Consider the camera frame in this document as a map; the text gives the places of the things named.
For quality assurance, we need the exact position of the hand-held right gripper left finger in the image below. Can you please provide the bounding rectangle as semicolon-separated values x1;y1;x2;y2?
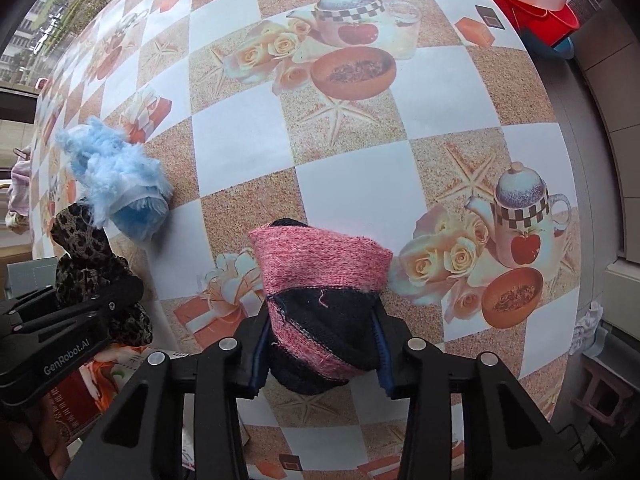
65;309;272;480

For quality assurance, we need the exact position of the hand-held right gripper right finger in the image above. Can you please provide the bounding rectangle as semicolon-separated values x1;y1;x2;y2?
371;309;581;480

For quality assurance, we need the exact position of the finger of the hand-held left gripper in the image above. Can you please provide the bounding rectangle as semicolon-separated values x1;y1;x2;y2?
0;276;146;336

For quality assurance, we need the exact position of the leopard print scrunchie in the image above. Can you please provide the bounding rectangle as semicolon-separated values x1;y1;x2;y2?
50;202;153;348

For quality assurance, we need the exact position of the pink and navy striped sock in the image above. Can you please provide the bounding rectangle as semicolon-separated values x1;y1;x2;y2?
249;217;393;396

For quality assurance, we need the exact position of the person's left hand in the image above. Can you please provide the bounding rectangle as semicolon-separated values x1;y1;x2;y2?
7;417;69;480

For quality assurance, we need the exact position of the floral printed tissue pack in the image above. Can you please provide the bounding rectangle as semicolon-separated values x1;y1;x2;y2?
50;345;196;441

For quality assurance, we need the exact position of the grey cardboard box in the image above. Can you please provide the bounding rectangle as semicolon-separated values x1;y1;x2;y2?
5;256;58;301

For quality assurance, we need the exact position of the light blue fluffy scrunchie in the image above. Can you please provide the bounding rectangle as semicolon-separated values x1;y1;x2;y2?
54;116;173;241

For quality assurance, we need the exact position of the pale purple hanging garment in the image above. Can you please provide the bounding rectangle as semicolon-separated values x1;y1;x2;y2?
5;145;33;233

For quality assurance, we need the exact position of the checkered printed tablecloth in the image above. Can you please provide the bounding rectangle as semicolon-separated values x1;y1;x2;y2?
30;0;581;480

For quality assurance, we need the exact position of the white crumpled cloth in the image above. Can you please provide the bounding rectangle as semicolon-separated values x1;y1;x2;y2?
570;301;606;356

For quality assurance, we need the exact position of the brown plastic stool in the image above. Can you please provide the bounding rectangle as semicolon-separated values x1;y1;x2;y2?
572;360;633;428

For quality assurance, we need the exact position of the blue plastic basin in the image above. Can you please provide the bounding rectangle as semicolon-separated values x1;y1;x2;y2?
537;35;576;58

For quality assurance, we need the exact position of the red plastic basin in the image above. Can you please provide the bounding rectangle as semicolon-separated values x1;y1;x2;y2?
460;0;581;46

